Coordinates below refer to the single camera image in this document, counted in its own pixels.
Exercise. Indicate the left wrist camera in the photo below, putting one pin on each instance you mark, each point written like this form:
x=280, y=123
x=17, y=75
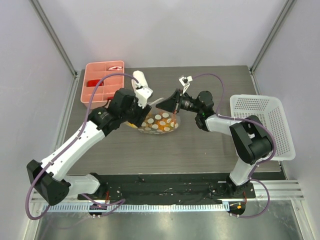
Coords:
x=143, y=94

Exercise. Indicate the red white item in tray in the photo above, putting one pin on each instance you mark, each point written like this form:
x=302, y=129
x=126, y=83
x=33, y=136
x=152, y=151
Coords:
x=115, y=68

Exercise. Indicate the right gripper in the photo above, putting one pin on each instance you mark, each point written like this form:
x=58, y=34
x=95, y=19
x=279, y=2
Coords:
x=178, y=101

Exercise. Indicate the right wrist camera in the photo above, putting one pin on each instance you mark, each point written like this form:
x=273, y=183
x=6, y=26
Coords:
x=185, y=81

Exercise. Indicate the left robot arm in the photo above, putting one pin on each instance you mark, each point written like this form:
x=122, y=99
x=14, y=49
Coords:
x=49, y=177

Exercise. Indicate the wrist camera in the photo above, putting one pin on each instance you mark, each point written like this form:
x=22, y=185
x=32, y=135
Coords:
x=143, y=94
x=185, y=81

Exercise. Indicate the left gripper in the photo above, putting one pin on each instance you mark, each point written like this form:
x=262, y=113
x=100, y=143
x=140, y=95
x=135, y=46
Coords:
x=141, y=114

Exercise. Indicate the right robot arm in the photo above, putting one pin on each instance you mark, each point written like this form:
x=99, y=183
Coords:
x=251, y=139

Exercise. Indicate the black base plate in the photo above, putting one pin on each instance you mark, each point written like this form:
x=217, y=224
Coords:
x=170, y=189

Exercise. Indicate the rolled white towel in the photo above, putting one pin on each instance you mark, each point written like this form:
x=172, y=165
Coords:
x=139, y=80

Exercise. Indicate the white perforated basket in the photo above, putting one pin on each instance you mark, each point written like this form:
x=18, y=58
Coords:
x=271, y=114

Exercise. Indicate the polka dot zip top bag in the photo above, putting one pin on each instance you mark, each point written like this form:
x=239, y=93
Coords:
x=158, y=121

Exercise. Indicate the aluminium rail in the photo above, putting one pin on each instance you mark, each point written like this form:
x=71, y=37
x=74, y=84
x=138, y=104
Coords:
x=268, y=190

